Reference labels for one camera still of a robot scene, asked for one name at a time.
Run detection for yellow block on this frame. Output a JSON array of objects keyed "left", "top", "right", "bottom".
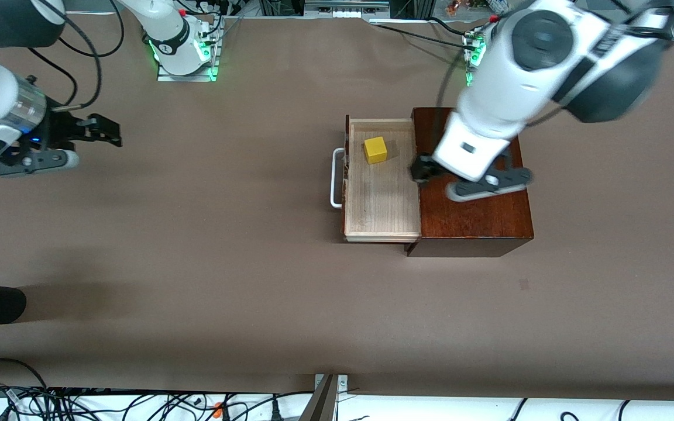
[{"left": 363, "top": 136, "right": 388, "bottom": 165}]

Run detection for wooden drawer with white handle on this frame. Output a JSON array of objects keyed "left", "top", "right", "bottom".
[{"left": 330, "top": 115, "right": 422, "bottom": 243}]

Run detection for dark brown wooden cabinet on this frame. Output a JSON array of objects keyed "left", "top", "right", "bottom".
[{"left": 405, "top": 107, "right": 535, "bottom": 258}]

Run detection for grey power strip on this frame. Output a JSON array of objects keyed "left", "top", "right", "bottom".
[{"left": 304, "top": 0, "right": 391, "bottom": 19}]

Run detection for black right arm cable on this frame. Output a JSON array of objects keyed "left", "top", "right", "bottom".
[
  {"left": 27, "top": 0, "right": 104, "bottom": 112},
  {"left": 58, "top": 0, "right": 125, "bottom": 59}
]

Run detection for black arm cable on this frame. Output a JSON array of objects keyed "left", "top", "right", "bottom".
[
  {"left": 58, "top": 0, "right": 125, "bottom": 59},
  {"left": 27, "top": 0, "right": 104, "bottom": 112},
  {"left": 438, "top": 51, "right": 469, "bottom": 120}
]

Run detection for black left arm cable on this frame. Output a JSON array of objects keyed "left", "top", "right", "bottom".
[{"left": 438, "top": 51, "right": 469, "bottom": 120}]

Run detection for black table cable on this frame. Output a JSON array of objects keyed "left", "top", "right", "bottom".
[{"left": 369, "top": 20, "right": 473, "bottom": 52}]

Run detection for aluminium profile bracket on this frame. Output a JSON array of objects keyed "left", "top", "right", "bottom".
[{"left": 299, "top": 374, "right": 349, "bottom": 421}]

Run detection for tangled black floor cables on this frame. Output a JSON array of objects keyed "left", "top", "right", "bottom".
[{"left": 0, "top": 357, "right": 314, "bottom": 421}]

